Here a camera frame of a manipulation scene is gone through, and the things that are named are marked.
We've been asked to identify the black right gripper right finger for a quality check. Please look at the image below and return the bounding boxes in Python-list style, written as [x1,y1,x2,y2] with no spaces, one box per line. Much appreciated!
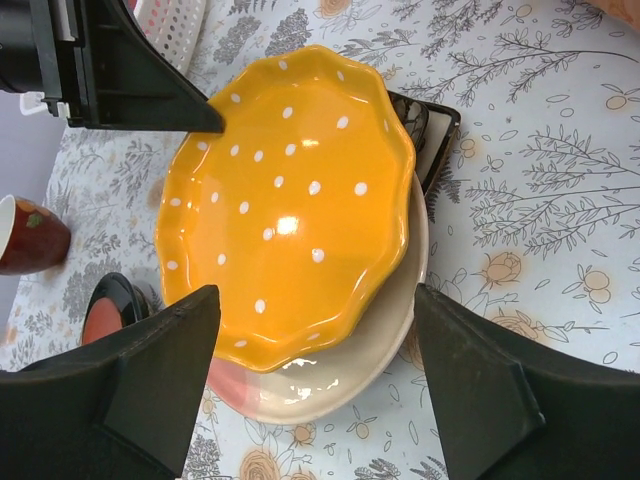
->
[414,284,639,479]

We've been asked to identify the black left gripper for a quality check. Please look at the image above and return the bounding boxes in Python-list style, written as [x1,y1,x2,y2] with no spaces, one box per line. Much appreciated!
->
[1,0,224,133]

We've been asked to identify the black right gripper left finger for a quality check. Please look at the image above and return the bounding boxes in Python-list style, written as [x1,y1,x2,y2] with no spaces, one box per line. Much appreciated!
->
[1,285,221,479]

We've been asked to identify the pink and cream plate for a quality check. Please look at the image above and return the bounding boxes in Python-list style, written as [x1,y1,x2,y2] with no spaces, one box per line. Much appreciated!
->
[206,178,428,425]

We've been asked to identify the yellow polka dot plate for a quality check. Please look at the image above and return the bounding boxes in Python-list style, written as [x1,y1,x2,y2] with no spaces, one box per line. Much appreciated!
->
[155,45,416,373]

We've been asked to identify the orange plastic bin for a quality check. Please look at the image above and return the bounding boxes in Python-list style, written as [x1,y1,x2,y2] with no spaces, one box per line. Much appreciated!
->
[589,0,640,29]

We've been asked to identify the white perforated plastic basket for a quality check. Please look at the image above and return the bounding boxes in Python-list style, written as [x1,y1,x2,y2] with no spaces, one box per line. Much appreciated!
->
[133,0,206,75]

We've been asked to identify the black bowl with red interior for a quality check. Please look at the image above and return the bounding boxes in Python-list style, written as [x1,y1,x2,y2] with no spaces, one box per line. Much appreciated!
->
[80,272,151,346]

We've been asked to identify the red cup with white interior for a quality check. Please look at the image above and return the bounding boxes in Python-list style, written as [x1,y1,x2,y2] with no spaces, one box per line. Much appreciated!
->
[1,195,71,276]

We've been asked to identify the dark square patterned plate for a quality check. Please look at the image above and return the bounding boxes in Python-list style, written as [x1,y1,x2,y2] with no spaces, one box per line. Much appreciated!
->
[388,91,461,196]

